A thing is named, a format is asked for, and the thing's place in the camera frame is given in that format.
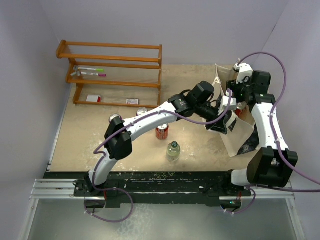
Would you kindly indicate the purple soda can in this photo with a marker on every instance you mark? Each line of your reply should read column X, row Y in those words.
column 113, row 116
column 141, row 110

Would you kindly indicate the red cola can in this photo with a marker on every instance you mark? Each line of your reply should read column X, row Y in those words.
column 162, row 131
column 238, row 112

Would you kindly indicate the purple soda can right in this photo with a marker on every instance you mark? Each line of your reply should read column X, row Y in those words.
column 141, row 110

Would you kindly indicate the small printed box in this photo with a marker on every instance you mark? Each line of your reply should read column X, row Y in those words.
column 132, row 101

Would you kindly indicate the canvas tote bag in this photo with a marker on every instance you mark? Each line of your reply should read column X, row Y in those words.
column 241, row 134

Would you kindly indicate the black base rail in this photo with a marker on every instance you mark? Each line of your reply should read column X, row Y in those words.
column 209, row 188

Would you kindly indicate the wooden shelf rack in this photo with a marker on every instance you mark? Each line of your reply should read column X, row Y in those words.
column 133, row 71

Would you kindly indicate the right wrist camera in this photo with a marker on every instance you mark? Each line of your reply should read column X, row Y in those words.
column 244, row 70

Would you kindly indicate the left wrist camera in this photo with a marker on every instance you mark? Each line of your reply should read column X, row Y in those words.
column 228, row 101

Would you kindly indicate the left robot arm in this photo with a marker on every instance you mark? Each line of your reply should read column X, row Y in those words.
column 121, row 133

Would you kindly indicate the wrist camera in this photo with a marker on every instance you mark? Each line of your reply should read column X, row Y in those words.
column 228, row 101
column 244, row 70

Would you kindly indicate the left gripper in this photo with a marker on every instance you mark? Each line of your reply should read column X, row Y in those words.
column 219, row 126

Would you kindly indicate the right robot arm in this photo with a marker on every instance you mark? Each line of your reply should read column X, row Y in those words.
column 268, row 166

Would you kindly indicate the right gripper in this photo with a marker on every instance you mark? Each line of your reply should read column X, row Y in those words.
column 234, row 87

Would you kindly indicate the glass soda bottle front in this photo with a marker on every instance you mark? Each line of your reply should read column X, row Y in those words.
column 173, row 151

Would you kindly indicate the red white box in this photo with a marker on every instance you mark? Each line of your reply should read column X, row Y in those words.
column 93, row 98

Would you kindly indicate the purple soda can left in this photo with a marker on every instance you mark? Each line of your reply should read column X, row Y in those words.
column 113, row 116

